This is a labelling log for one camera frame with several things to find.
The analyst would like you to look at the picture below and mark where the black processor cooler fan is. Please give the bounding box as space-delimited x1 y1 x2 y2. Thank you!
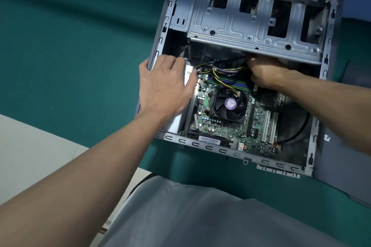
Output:
208 87 250 125

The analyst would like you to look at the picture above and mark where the silver power supply unit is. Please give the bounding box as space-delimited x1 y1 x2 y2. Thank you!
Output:
160 56 201 135

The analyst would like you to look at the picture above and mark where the person's left forearm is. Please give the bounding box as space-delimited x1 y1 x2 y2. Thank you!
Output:
0 110 166 247

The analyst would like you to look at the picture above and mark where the silver metal drive cage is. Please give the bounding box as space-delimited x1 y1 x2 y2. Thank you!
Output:
187 0 330 66

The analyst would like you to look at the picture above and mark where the desktop computer case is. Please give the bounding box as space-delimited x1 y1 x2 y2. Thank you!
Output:
134 0 345 179

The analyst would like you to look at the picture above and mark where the yellow and black cable bundle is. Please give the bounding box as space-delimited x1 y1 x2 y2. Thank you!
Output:
193 62 247 98

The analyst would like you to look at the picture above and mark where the person's right hand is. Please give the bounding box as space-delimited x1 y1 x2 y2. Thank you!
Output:
245 54 303 90

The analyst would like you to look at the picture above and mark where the person's white shirt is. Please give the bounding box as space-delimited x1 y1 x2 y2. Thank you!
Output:
97 175 353 247

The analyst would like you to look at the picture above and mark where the green motherboard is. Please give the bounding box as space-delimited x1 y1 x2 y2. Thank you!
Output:
187 64 288 158

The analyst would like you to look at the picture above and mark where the person's left hand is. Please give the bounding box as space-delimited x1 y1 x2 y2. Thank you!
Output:
138 54 198 123

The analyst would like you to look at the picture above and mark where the person's right forearm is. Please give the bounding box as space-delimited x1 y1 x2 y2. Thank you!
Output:
278 70 371 156

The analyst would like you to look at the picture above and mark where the green floor mat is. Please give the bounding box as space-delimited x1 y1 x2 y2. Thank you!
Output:
0 0 371 247

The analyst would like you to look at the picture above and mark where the black side panel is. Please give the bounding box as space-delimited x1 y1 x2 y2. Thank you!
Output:
313 58 371 207

